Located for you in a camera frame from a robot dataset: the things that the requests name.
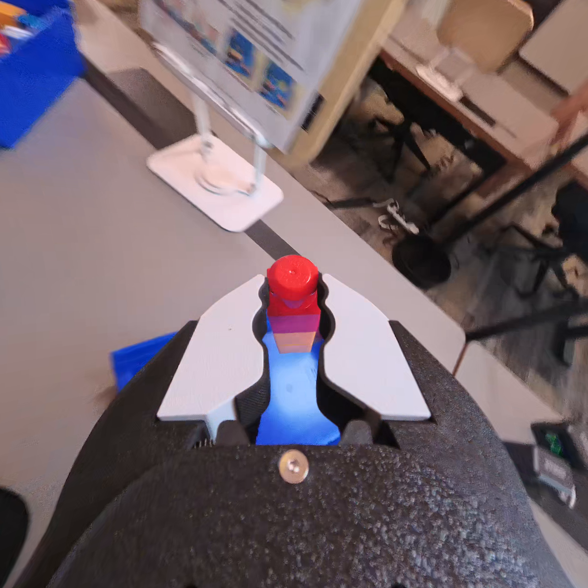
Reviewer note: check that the black office chair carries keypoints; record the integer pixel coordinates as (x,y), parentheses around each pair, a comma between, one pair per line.
(569,216)
(404,133)

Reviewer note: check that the blue plastic bin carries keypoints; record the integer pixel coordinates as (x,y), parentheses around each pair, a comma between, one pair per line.
(294,404)
(36,82)

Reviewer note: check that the yellow mega block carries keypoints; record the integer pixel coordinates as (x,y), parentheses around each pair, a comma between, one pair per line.
(294,342)

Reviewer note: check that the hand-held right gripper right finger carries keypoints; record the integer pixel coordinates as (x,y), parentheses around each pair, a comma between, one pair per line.
(372,367)

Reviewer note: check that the black textured pad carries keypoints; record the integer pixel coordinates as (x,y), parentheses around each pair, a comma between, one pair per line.
(11,523)

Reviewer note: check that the black round floor base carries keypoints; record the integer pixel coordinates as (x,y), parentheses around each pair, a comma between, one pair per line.
(420,262)

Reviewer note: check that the black electronic device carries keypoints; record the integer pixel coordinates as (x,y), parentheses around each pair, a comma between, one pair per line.
(553,459)

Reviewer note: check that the wooden desk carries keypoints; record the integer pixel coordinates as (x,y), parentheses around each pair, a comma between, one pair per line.
(560,46)
(505,110)

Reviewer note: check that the printed instruction sheet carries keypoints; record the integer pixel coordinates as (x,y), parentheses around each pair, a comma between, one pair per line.
(257,46)

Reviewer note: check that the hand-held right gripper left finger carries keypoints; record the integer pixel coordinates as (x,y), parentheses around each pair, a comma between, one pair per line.
(216,367)

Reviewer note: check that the white laptop stand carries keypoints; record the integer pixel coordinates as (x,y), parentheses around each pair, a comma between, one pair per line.
(441,82)

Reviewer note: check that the small rounded wooden board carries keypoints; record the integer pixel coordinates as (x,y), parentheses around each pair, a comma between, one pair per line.
(487,27)

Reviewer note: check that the white power strip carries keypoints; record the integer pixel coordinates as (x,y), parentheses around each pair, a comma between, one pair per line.
(399,220)

